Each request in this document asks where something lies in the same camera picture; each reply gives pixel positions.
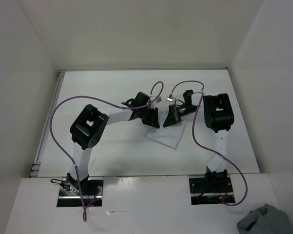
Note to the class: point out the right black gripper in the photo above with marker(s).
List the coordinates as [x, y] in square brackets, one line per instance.
[173, 117]

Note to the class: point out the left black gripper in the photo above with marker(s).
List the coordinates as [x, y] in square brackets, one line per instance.
[154, 122]

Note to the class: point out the white skirt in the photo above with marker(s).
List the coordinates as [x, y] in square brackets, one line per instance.
[169, 136]

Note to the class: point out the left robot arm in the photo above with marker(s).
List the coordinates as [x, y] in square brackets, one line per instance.
[89, 126]

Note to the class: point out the grey skirt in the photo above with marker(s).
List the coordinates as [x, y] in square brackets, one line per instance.
[266, 219]

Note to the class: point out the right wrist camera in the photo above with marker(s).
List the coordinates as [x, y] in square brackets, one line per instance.
[171, 98]

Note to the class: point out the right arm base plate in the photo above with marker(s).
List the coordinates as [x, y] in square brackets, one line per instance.
[203, 194]

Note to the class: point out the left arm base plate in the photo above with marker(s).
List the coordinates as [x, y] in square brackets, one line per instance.
[92, 194]

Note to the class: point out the aluminium table rail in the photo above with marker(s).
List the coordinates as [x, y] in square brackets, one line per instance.
[45, 132]

